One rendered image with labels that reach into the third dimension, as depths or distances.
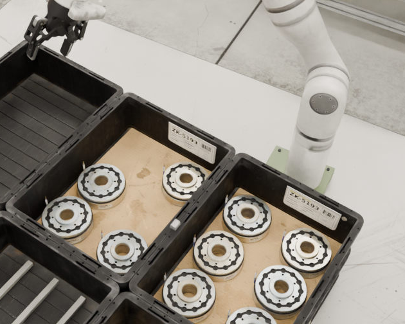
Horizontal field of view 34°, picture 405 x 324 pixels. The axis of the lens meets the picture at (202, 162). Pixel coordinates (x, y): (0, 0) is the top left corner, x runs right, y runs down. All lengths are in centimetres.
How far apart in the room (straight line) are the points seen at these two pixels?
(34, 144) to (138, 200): 29
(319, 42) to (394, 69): 178
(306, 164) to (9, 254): 68
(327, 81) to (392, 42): 190
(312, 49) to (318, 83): 7
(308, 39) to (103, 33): 84
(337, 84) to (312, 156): 21
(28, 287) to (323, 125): 69
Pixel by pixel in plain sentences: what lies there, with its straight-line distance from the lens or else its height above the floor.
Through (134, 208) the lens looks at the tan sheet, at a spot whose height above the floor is 83.
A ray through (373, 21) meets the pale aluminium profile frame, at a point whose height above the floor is 12.
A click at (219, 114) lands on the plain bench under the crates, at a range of 178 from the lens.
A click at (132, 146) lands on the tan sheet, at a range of 153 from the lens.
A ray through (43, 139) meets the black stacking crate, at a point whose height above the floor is 83.
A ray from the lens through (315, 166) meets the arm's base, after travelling 153.
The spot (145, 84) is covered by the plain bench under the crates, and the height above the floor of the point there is 70.
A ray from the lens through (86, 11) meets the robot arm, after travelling 139.
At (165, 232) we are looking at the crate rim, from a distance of 127.
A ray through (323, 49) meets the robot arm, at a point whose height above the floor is 111.
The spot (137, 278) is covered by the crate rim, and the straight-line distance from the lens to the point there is 122.
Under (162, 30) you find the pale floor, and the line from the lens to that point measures 311.
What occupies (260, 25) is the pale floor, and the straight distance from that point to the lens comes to 319.
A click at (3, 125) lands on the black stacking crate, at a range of 161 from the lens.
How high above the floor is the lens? 200
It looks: 51 degrees down
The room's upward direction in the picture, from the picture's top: 5 degrees clockwise
